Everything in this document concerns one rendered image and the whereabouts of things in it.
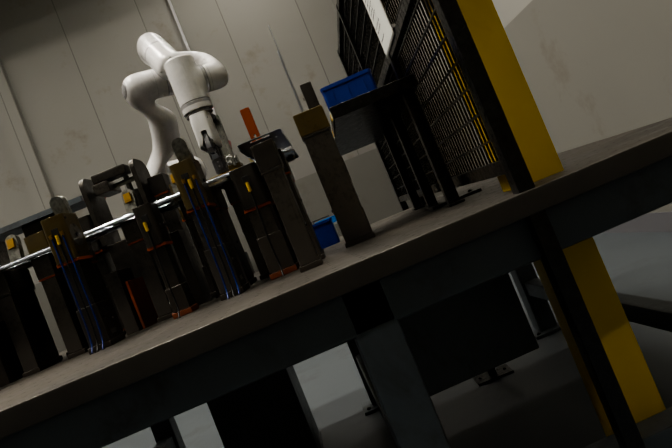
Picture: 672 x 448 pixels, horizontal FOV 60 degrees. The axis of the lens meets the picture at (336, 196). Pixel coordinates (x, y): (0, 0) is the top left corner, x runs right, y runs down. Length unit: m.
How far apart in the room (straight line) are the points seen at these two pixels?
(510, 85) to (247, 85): 8.56
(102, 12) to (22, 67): 1.51
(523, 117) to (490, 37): 0.17
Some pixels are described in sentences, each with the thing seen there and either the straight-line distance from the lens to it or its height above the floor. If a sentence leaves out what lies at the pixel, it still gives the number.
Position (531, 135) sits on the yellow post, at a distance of 1.17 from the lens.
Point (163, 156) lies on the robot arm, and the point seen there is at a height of 1.22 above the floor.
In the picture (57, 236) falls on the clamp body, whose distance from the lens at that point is 1.57.
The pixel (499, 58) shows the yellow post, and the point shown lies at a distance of 1.18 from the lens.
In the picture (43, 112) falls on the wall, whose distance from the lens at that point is 10.26.
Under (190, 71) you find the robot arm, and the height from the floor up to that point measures 1.29.
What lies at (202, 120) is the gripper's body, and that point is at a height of 1.15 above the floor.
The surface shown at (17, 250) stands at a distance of 2.02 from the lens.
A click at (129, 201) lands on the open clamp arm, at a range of 1.87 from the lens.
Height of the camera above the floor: 0.78
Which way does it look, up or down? 2 degrees up
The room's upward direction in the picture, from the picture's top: 22 degrees counter-clockwise
